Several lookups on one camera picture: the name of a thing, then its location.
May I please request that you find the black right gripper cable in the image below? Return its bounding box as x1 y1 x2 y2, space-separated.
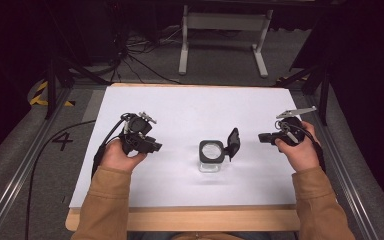
274 120 327 173

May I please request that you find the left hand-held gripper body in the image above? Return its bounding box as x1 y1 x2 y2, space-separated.
119 111 158 156

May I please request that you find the black tripod stand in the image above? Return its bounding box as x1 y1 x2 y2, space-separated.
43 55 112 120
272 59 332 127

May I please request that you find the person's right hand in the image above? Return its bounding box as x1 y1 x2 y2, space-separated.
274 120 322 173

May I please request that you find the aluminium rail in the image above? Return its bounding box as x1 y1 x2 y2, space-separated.
303 94 382 240
0 87 74 240

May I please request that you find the person's left hand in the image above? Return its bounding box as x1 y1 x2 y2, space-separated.
99 137 148 174

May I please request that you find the long black floor cable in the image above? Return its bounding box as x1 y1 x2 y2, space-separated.
24 119 97 240

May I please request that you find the tangle of black floor cables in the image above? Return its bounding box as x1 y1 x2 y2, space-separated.
109 23 185 86

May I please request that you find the white table sheet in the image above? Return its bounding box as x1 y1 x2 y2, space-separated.
68 85 298 210

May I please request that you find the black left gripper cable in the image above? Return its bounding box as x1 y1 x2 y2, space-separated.
90 113 130 179

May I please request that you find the white metal stand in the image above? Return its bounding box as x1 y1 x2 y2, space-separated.
178 4 275 79

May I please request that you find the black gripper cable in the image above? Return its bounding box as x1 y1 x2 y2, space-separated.
90 113 130 179
274 120 327 173

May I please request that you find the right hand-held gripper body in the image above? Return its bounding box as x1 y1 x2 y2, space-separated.
274 105 318 148

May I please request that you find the clear jar with grey flip lid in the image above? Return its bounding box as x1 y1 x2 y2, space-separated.
198 127 242 174

